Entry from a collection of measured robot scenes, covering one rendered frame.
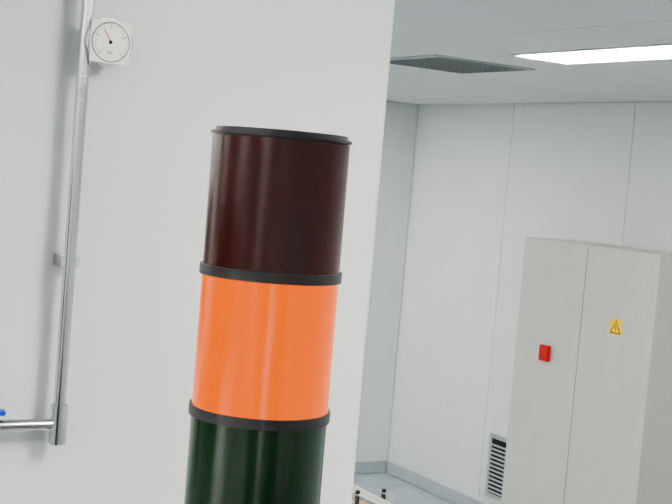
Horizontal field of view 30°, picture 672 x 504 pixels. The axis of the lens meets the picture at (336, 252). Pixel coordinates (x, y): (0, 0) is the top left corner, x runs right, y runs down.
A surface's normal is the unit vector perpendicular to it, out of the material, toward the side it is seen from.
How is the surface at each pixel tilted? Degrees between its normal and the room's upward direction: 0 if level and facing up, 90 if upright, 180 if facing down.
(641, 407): 90
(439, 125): 90
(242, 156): 90
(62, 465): 90
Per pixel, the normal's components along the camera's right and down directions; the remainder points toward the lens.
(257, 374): -0.03, 0.06
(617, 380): -0.86, -0.04
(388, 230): 0.50, 0.10
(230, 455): -0.33, 0.03
